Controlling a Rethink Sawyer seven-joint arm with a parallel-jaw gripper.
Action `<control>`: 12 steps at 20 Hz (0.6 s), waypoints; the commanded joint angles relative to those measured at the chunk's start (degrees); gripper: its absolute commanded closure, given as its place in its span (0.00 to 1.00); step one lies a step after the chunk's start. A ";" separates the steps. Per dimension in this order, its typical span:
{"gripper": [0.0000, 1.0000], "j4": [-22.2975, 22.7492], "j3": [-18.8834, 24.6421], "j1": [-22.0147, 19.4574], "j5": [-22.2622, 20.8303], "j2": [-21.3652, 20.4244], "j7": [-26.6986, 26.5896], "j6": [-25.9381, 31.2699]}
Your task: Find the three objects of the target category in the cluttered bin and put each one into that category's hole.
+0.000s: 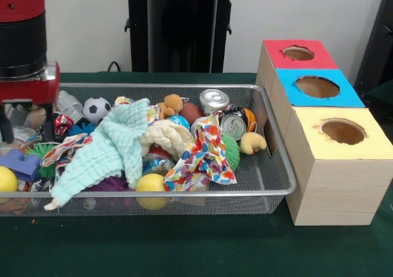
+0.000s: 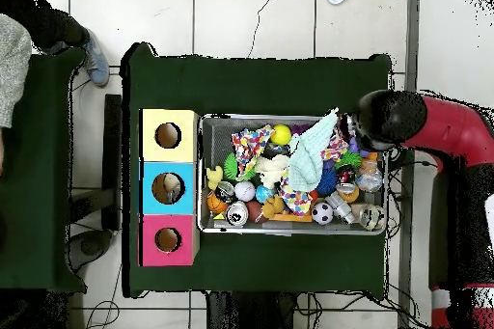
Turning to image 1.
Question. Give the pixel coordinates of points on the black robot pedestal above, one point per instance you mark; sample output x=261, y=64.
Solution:
x=172, y=28

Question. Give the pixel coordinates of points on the colourful dotted cloth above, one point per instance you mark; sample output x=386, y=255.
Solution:
x=205, y=154

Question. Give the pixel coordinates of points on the clear mesh bin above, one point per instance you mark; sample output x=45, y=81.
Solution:
x=270, y=172

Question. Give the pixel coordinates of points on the green covered side table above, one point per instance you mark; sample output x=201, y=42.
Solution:
x=382, y=95

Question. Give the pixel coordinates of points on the mint green knitted cloth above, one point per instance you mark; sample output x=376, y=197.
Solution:
x=104, y=148

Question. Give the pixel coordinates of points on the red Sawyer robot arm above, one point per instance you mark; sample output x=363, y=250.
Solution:
x=21, y=37

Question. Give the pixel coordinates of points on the purple toy block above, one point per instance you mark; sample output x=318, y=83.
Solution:
x=27, y=166

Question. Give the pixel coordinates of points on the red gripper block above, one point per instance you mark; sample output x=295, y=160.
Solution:
x=27, y=91

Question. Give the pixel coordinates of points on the wooden box with three holes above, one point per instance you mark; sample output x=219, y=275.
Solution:
x=337, y=188

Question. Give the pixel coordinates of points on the black and white soccer ball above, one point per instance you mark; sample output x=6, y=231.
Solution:
x=96, y=108

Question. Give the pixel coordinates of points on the dark green tablecloth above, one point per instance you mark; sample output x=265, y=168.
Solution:
x=184, y=246

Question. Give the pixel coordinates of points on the yellow ball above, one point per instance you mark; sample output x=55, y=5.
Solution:
x=149, y=183
x=7, y=178

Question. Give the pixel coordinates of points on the brown plush bear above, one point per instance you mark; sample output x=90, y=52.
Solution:
x=172, y=103

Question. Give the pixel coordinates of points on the large green spiky ball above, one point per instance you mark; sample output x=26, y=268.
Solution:
x=40, y=151

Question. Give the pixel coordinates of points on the silver drink can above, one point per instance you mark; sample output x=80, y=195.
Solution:
x=215, y=100

